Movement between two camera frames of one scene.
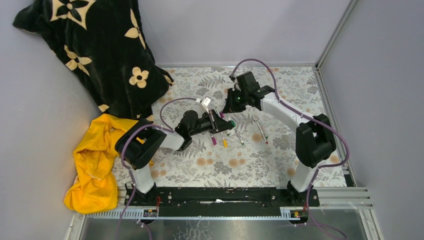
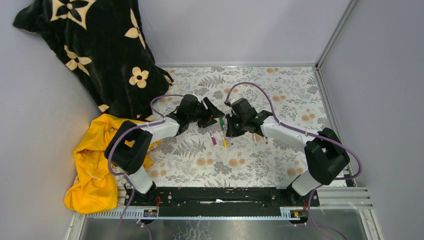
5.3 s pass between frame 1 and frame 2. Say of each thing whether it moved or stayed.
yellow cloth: stayed
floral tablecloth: stayed
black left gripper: moved
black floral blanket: stayed
